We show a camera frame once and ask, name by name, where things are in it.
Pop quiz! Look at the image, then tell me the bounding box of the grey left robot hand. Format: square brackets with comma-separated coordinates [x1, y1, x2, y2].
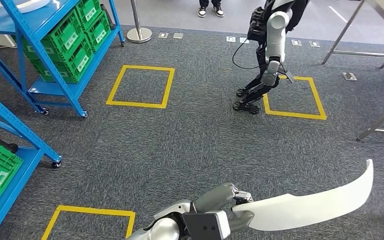
[191, 182, 255, 234]

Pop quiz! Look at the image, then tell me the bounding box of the white curved plastic car part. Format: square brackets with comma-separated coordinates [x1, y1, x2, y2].
[231, 158, 374, 232]
[15, 0, 51, 14]

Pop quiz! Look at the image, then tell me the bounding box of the yellow floor tape square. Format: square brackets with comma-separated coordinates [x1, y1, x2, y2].
[105, 64, 176, 110]
[263, 75, 328, 121]

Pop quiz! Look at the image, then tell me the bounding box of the silver black humanoid robot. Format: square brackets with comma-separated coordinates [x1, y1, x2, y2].
[232, 0, 310, 115]

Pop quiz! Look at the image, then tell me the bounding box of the person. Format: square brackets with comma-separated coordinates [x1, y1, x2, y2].
[196, 0, 226, 18]

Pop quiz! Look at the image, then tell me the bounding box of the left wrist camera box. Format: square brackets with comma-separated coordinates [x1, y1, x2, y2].
[182, 210, 232, 240]

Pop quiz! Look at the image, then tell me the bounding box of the chrome stanchion post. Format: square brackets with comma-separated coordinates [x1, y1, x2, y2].
[126, 0, 153, 44]

